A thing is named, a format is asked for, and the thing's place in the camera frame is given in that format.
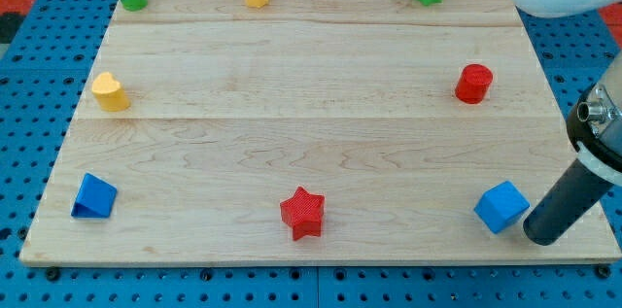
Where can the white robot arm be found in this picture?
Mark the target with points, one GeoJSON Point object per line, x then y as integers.
{"type": "Point", "coordinates": [560, 8]}

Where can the blue triangular prism block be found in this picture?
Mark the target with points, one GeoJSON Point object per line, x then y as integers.
{"type": "Point", "coordinates": [95, 198]}

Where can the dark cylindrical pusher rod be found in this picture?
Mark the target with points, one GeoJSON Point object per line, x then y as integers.
{"type": "Point", "coordinates": [575, 193]}

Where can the red cylinder block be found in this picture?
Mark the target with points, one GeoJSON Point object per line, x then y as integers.
{"type": "Point", "coordinates": [473, 83]}

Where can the yellow heart block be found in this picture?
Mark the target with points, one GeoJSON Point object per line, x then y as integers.
{"type": "Point", "coordinates": [109, 93]}

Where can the blue cube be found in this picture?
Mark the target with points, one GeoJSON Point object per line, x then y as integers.
{"type": "Point", "coordinates": [501, 206]}

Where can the wooden board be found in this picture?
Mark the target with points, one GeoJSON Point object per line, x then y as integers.
{"type": "Point", "coordinates": [233, 108]}

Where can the red star block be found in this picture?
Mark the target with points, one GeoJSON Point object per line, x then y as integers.
{"type": "Point", "coordinates": [303, 213]}

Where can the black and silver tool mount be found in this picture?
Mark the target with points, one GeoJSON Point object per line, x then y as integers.
{"type": "Point", "coordinates": [594, 125]}

